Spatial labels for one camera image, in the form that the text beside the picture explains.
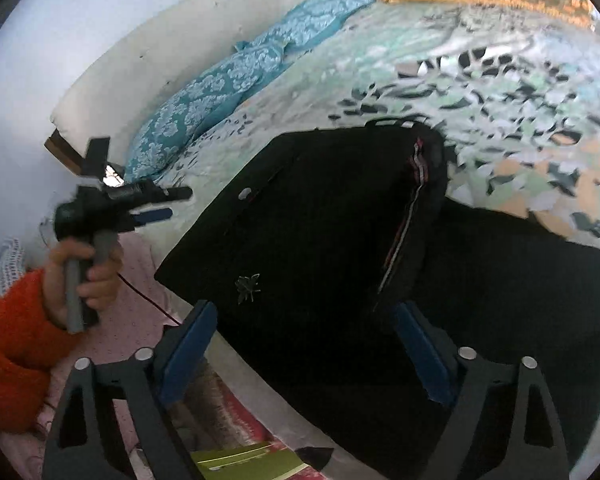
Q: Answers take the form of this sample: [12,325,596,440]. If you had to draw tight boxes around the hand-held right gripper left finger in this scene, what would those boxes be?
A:
[42,300,219,480]

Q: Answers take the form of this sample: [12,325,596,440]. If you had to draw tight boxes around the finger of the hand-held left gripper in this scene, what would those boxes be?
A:
[129,207,174,230]
[147,185,194,202]

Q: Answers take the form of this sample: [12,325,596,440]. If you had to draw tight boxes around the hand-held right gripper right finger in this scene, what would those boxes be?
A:
[392,301,571,480]

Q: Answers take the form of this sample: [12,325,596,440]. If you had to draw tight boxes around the black pants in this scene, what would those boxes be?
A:
[154,117,600,480]

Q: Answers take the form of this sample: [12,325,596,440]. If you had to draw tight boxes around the person's left hand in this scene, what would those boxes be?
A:
[42,237,125,329]

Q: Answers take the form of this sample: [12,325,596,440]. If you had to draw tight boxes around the red and white rug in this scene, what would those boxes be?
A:
[177,355,283,463]

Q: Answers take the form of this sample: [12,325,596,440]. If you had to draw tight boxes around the pink dotted cloth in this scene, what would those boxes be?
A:
[0,235,193,480]

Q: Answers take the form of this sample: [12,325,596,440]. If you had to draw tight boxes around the teal floral pillow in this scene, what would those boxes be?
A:
[124,42,287,184]
[235,0,377,57]

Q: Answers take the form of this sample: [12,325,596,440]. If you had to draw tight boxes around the white lace cloth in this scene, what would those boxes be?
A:
[0,235,27,311]

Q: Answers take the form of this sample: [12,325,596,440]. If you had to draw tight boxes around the green booklet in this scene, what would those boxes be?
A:
[190,442,312,480]

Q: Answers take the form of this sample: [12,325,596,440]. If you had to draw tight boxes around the teal patterned pillow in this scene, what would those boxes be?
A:
[50,0,314,150]

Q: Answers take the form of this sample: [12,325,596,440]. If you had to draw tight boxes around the leaf print bedspread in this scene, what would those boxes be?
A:
[155,0,600,256]

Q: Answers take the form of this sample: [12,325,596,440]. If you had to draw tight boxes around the dark wooden bed frame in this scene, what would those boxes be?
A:
[44,127,89,177]

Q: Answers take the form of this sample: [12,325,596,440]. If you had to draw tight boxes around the red cable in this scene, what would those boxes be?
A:
[117,272,187,329]

